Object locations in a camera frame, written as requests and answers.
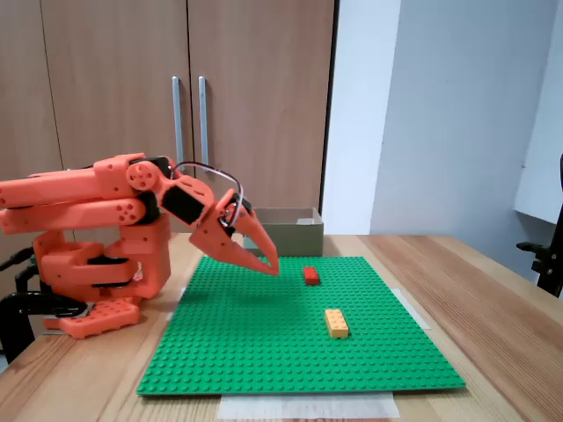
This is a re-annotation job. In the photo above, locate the open cardboard box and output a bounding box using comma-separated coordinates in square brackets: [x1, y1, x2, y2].
[240, 206, 325, 258]

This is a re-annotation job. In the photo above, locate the green lego baseplate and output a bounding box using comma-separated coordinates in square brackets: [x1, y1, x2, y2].
[135, 256, 467, 397]

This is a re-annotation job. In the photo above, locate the yellow lego block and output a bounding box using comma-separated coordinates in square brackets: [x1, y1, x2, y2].
[324, 309, 352, 340]

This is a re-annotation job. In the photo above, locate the narrow translucent tape strip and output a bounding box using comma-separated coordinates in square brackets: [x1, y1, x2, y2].
[394, 287, 433, 331]
[164, 287, 188, 323]

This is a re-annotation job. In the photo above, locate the wide translucent tape strip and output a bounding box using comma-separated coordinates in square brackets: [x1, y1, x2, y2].
[218, 391, 401, 421]

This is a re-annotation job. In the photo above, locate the brown wooden cabinet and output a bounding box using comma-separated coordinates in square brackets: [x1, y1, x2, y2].
[0, 0, 340, 265]

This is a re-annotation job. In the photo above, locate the black table clamp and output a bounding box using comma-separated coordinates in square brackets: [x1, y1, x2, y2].
[0, 289, 89, 366]

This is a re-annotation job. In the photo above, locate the black stand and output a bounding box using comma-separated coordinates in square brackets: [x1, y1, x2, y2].
[515, 153, 563, 301]

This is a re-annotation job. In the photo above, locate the white board panel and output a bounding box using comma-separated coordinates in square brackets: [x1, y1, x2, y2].
[513, 0, 563, 227]

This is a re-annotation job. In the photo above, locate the silver cabinet door handle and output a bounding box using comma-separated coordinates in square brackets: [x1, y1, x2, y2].
[171, 76, 186, 165]
[197, 76, 211, 167]

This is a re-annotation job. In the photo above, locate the black base cable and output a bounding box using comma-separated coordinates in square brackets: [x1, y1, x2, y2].
[14, 263, 43, 294]
[0, 248, 36, 272]

